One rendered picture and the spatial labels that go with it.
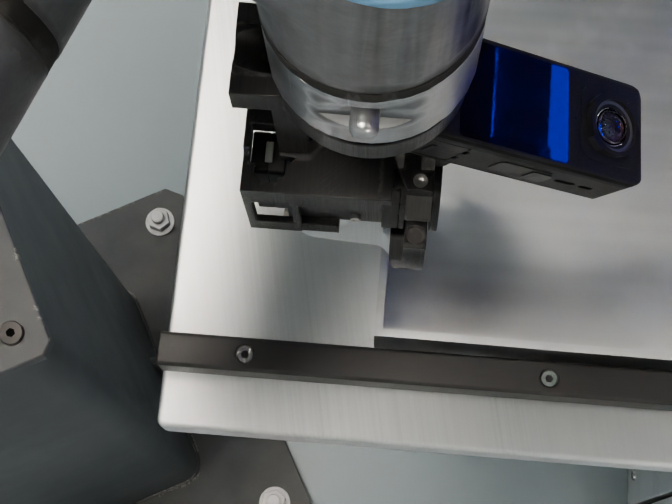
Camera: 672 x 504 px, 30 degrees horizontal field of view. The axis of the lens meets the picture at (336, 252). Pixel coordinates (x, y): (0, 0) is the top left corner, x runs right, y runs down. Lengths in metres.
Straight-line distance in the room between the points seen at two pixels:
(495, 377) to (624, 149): 0.17
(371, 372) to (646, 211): 0.17
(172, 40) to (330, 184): 1.22
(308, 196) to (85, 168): 1.17
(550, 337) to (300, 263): 0.14
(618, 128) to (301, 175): 0.13
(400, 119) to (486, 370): 0.25
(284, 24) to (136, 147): 1.29
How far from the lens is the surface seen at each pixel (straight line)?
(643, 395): 0.65
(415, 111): 0.41
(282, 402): 0.66
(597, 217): 0.69
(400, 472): 1.54
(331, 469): 1.54
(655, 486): 1.33
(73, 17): 0.36
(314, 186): 0.50
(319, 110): 0.42
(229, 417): 0.66
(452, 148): 0.48
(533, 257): 0.68
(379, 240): 0.61
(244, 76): 0.46
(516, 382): 0.64
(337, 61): 0.37
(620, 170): 0.52
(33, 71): 0.36
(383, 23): 0.35
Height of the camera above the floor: 1.53
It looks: 74 degrees down
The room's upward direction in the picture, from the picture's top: 5 degrees counter-clockwise
